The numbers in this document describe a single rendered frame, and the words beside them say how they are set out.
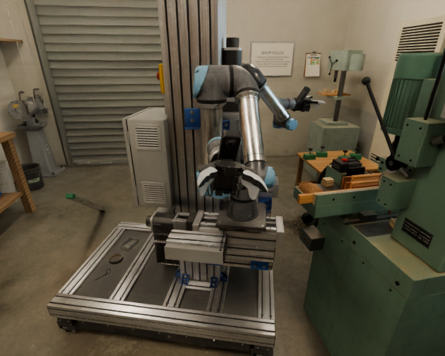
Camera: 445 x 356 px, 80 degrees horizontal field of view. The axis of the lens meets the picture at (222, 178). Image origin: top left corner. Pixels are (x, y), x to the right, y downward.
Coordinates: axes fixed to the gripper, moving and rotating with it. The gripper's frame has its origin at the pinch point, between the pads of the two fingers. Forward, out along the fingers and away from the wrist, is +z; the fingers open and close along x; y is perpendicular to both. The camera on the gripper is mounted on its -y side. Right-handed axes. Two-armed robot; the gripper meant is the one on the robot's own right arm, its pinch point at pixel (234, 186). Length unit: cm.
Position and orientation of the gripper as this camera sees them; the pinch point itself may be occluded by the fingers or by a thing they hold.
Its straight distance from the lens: 56.1
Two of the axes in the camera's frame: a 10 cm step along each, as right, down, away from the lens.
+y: -1.4, 9.1, 3.9
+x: -9.8, -0.8, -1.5
